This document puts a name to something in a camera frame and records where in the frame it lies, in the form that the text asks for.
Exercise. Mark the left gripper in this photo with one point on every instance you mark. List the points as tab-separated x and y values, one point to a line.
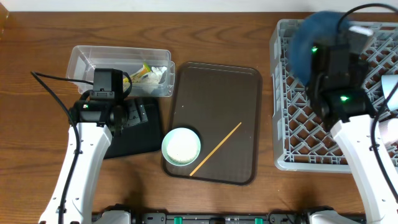
137	112

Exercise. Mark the light green bowl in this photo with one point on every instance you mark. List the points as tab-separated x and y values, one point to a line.
181	146

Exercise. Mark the wooden chopstick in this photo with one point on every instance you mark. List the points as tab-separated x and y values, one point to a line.
215	149

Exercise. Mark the dark blue plate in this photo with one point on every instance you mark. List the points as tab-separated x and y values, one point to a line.
303	46

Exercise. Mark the light blue bowl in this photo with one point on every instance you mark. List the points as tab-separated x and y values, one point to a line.
388	82

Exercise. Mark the yellow green snack wrapper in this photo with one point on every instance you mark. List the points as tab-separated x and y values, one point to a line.
137	76

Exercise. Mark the pink plastic cup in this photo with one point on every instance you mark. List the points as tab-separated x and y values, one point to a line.
389	131

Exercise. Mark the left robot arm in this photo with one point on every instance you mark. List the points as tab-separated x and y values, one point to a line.
100	114

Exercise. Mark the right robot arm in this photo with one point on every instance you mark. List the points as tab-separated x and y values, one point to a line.
337	97

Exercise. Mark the clear plastic waste bin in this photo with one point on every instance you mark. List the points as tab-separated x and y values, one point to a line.
86	58

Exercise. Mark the grey plastic dishwasher rack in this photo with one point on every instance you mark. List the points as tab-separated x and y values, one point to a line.
299	140

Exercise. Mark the black plastic tray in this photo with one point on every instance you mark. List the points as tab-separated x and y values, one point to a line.
141	138

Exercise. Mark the brown serving tray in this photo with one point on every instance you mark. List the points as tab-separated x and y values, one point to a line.
211	100

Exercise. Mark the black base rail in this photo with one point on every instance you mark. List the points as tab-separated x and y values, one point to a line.
165	217

